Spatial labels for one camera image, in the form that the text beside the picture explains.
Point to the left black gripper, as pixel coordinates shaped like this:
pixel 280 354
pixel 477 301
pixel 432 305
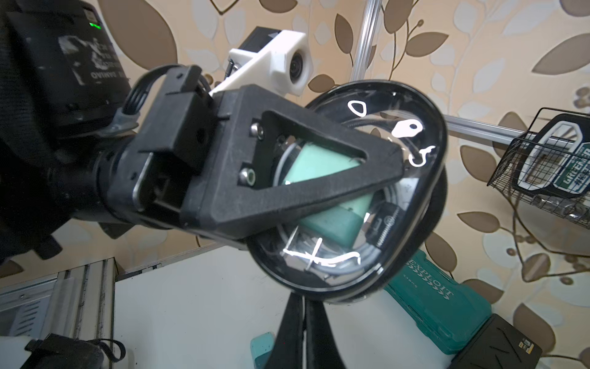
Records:
pixel 170 175

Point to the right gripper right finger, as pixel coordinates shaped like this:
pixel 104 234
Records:
pixel 321 349

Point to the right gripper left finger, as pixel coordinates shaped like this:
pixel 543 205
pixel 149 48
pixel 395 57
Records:
pixel 288 349

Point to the green charger plug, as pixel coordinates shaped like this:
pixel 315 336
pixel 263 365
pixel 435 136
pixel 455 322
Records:
pixel 322 195

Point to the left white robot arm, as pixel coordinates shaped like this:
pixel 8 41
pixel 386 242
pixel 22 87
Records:
pixel 62 89

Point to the green charger far left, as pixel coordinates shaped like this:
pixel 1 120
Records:
pixel 261 348

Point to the green plastic tool case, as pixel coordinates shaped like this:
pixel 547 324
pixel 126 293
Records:
pixel 448 313

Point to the black yellow-label case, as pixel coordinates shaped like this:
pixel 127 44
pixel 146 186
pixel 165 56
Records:
pixel 498 345

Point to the aluminium front rail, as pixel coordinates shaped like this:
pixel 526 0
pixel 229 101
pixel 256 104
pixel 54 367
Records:
pixel 76 303

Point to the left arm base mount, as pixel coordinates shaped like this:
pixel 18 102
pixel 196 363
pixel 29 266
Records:
pixel 56 351

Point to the back wire basket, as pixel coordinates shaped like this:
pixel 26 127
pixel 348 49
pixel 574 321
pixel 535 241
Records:
pixel 575 210

